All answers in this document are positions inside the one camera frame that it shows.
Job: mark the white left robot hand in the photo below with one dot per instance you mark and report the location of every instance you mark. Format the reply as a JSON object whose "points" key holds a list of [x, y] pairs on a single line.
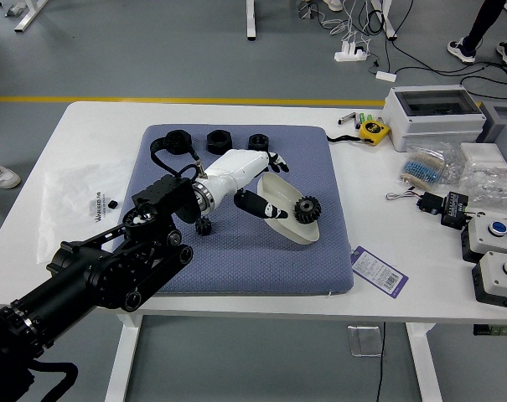
{"points": [[236, 167]]}

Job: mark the white square dish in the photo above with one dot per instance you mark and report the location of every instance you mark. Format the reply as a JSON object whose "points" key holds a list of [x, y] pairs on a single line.
{"points": [[282, 190]]}

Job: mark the small black gear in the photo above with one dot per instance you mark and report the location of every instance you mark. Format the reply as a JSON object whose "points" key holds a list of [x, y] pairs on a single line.
{"points": [[203, 227]]}

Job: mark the big black gear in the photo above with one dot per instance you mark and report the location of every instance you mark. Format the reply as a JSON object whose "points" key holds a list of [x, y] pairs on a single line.
{"points": [[307, 211]]}

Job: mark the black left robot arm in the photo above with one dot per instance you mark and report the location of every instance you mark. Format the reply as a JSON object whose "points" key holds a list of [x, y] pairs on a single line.
{"points": [[89, 272]]}

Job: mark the large black hex nut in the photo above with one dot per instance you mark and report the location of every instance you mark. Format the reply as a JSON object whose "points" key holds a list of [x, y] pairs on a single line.
{"points": [[219, 142], [179, 137]]}

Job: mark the small black hex nut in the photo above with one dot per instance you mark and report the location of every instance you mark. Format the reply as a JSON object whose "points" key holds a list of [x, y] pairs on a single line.
{"points": [[259, 141]]}

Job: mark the blue and yellow button box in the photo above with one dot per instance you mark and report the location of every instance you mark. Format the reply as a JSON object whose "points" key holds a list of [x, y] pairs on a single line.
{"points": [[487, 240]]}

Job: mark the red button box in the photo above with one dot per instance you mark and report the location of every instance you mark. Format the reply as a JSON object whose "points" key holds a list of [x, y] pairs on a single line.
{"points": [[496, 280]]}

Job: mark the blue-grey cushion mat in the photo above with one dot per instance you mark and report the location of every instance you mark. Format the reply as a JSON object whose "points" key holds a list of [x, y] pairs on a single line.
{"points": [[257, 264]]}

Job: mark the silver pen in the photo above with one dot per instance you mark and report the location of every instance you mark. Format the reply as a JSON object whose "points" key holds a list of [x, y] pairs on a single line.
{"points": [[347, 119]]}

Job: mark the green marker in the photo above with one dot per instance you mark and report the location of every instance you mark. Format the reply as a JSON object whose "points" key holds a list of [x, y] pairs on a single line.
{"points": [[360, 119]]}

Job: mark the yellow tape measure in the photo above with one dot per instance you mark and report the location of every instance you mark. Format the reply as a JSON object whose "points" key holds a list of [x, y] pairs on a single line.
{"points": [[374, 132]]}

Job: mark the white background table leg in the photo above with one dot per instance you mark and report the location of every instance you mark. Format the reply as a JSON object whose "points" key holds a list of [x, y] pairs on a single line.
{"points": [[387, 21], [251, 21]]}

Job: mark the white power strip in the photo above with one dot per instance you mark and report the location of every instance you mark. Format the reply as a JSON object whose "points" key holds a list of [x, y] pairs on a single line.
{"points": [[349, 54]]}

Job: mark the purple barcode tag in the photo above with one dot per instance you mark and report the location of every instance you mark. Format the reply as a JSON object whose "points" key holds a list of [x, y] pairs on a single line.
{"points": [[376, 270]]}

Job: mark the white power adapter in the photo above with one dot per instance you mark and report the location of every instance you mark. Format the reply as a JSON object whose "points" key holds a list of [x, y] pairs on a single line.
{"points": [[386, 76]]}

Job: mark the bag of blue resistors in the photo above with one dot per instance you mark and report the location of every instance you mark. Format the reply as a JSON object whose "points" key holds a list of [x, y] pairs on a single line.
{"points": [[422, 169]]}

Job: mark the metal floor plate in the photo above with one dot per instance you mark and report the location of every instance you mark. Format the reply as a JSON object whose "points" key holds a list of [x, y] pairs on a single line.
{"points": [[364, 341]]}

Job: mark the black electronic module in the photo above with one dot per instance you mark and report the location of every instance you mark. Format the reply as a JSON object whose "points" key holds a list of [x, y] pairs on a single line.
{"points": [[454, 209]]}

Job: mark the white foam block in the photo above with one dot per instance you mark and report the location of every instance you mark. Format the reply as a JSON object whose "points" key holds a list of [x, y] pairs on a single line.
{"points": [[483, 153]]}

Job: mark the clear bubble wrap bag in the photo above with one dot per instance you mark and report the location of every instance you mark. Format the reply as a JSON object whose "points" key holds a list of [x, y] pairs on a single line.
{"points": [[492, 184]]}

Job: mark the white background table foot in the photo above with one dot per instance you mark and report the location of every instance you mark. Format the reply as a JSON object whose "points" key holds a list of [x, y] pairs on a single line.
{"points": [[29, 17]]}

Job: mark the person in background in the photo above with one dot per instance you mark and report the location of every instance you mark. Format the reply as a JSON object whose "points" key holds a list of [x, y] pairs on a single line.
{"points": [[481, 21]]}

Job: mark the desk height controller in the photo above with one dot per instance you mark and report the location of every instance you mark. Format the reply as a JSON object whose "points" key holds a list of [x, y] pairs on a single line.
{"points": [[496, 330]]}

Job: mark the grey electrical enclosure box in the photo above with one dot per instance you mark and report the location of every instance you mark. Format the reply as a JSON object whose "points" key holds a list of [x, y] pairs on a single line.
{"points": [[437, 121]]}

